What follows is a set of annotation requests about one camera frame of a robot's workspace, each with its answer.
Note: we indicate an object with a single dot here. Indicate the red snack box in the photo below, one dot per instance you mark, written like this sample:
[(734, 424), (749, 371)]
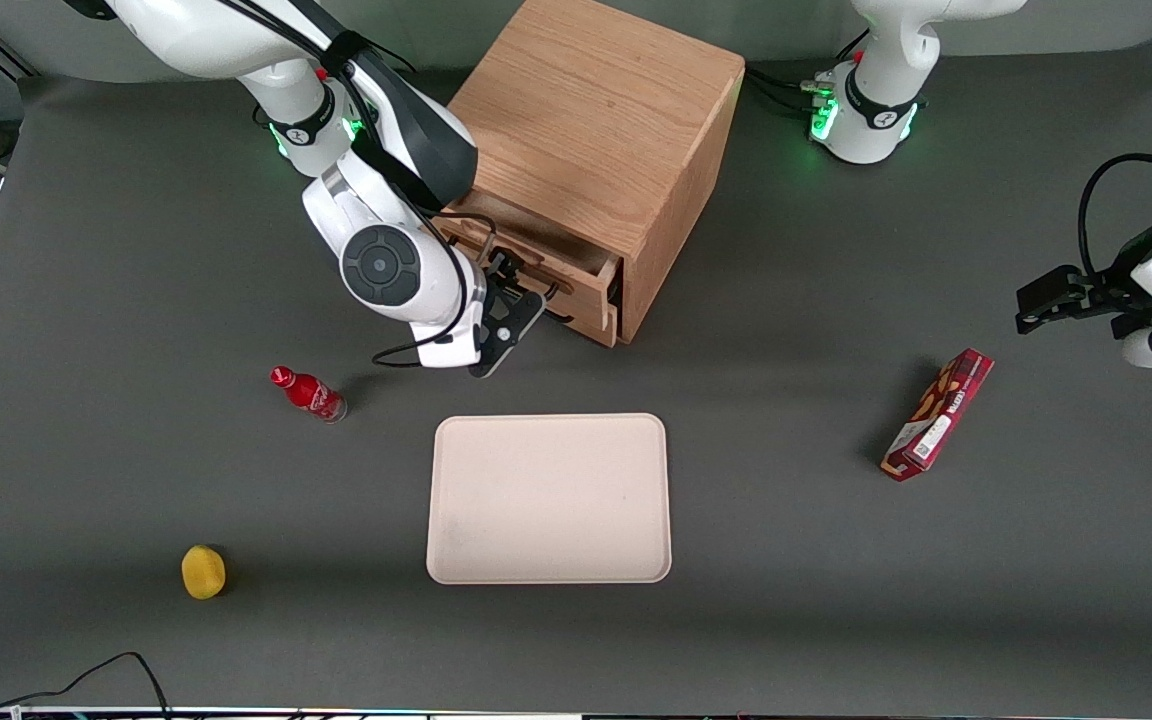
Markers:
[(936, 415)]

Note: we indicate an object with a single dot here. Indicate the light wooden drawer cabinet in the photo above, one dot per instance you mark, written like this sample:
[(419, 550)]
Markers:
[(616, 100)]

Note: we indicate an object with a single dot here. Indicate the small red soda bottle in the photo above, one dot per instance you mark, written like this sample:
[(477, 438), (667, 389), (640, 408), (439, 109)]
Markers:
[(311, 395)]

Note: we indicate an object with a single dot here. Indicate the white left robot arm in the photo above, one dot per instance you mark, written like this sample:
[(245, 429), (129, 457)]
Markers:
[(886, 60)]

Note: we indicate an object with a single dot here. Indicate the wooden cabinet drawer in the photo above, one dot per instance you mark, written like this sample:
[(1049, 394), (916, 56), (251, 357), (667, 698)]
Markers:
[(586, 280), (601, 330)]

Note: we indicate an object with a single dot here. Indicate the yellow lemon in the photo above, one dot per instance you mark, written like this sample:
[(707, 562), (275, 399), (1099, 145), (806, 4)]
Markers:
[(203, 572)]

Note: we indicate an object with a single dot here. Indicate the beige plastic tray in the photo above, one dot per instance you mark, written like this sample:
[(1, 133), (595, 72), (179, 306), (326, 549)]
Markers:
[(548, 500)]

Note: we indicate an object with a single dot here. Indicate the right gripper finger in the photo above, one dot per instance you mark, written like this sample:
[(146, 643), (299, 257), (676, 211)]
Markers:
[(512, 262), (509, 285)]

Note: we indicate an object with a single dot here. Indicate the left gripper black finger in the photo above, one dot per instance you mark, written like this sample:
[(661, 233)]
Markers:
[(1136, 322)]

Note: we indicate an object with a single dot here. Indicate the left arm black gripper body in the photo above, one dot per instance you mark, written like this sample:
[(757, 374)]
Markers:
[(1114, 291)]

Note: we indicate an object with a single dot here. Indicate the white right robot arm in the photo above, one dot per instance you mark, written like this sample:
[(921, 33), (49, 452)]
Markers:
[(236, 40)]

